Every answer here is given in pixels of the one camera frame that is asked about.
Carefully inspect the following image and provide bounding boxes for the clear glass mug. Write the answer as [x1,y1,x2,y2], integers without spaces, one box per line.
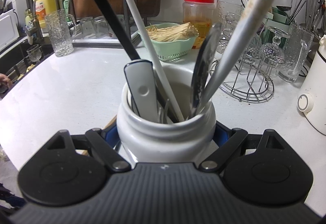
[215,0,246,44]

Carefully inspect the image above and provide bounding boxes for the green plastic basket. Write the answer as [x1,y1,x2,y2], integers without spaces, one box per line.
[138,23,199,62]

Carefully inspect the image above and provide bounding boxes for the black kitchen sink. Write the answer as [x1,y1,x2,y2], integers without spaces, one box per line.
[0,42,55,98]

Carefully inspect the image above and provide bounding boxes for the person's left hand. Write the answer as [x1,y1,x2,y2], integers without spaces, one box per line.
[0,73,12,88]

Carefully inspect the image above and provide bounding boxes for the pair of black caddy chopsticks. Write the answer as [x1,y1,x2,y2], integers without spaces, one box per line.
[286,0,306,25]

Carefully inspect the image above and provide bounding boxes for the white ceramic soup spoon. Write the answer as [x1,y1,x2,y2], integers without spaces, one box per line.
[123,59,160,123]

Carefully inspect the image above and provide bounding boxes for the yellow detergent bottle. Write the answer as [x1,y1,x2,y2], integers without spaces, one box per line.
[33,0,60,30]

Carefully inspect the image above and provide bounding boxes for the white electric cooking pot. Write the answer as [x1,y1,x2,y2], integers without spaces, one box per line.
[297,34,326,135]

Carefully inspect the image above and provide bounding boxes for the enoki mushrooms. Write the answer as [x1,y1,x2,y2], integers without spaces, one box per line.
[146,23,199,43]

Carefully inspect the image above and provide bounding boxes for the small stem glass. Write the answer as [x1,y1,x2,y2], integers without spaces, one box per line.
[27,44,42,63]

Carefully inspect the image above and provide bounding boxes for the small pale green bottle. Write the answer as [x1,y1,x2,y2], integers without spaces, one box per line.
[24,9,35,26]

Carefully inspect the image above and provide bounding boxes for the red lid plastic jar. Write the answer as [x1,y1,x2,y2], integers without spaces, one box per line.
[182,0,216,49]

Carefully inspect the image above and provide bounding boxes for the beige chopstick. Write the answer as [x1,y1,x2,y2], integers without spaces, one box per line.
[202,0,293,110]

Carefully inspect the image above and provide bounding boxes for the patterned handle metal spoon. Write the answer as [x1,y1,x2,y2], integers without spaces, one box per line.
[191,23,222,116]

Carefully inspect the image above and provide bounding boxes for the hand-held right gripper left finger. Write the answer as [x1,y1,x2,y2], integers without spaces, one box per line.
[46,119,131,173]

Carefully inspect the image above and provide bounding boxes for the white drip tray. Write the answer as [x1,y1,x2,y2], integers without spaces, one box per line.
[73,32,142,48]

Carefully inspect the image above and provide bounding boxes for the tall curved faucet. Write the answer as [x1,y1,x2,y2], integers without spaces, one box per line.
[2,0,44,45]

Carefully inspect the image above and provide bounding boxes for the green utensil caddy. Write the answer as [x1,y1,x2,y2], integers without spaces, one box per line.
[262,6,297,44]

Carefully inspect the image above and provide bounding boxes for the wire glass rack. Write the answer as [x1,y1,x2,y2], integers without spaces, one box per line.
[216,15,275,101]

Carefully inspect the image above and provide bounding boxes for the clear stem glass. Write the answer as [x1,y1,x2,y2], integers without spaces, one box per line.
[219,12,255,62]
[257,26,291,78]

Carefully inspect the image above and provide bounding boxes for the white box appliance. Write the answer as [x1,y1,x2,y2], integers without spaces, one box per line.
[0,9,19,48]

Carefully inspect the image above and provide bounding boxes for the dish rack with boards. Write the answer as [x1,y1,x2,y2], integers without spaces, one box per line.
[52,0,143,48]

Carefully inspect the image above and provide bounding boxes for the tall textured glass mug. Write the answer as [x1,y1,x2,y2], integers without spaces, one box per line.
[278,23,315,83]

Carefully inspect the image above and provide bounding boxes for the white ceramic mug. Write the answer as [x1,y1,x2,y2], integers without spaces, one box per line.
[116,64,217,163]

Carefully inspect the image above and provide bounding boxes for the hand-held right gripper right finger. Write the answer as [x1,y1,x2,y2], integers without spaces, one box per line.
[199,122,284,173]

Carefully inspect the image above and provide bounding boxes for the white chopstick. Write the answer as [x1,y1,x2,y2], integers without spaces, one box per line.
[109,0,185,121]

